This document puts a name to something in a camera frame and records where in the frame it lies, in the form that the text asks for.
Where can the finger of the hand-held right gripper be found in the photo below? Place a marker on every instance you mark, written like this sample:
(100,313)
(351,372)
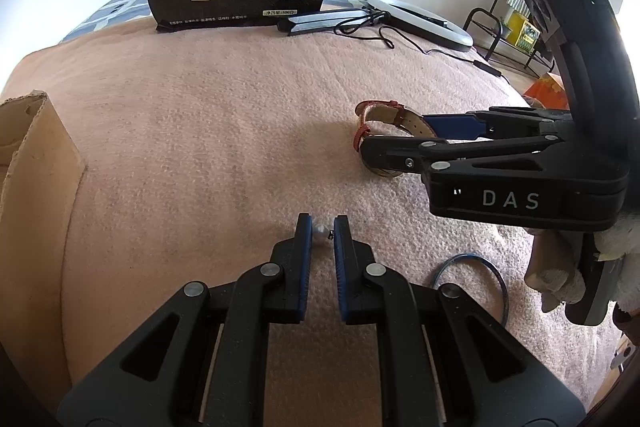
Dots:
(455,126)
(400,154)

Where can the orange patterned cloth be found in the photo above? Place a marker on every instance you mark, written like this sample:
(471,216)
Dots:
(545,92)

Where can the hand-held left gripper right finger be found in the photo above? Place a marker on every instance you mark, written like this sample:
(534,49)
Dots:
(341,267)

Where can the folded black tripod stand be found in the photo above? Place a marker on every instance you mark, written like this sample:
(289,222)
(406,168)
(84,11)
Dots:
(320,21)

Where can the cardboard box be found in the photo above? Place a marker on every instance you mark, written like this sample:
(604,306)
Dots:
(35,187)

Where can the thin round bangle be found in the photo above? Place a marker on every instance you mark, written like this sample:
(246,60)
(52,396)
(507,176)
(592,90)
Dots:
(469,258)

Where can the person's right forearm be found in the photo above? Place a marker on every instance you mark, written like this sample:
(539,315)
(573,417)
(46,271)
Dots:
(625,247)

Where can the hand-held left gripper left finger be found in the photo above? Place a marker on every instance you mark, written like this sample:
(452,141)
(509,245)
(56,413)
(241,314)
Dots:
(305,257)

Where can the person's right hand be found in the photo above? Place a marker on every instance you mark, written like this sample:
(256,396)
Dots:
(552,269)

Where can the yellow box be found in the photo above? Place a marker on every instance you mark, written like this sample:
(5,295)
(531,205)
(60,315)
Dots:
(525,34)

